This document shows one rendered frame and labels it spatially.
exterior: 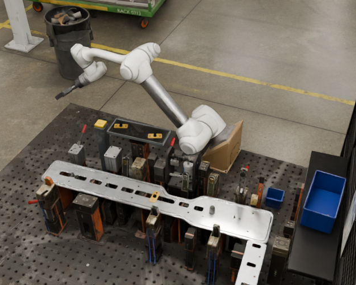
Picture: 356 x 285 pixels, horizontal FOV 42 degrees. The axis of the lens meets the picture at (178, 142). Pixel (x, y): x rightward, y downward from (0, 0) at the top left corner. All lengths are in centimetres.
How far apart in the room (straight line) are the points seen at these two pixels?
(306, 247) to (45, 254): 148
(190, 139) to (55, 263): 109
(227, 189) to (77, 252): 104
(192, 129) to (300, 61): 310
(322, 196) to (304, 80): 294
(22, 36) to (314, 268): 485
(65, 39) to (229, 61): 194
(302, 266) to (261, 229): 30
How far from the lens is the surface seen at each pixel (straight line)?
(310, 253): 248
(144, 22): 644
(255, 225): 257
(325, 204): 270
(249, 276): 238
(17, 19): 622
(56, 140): 363
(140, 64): 291
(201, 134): 300
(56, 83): 555
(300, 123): 489
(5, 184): 340
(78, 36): 524
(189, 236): 251
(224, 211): 262
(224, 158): 316
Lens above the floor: 299
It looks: 41 degrees down
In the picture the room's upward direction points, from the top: 1 degrees counter-clockwise
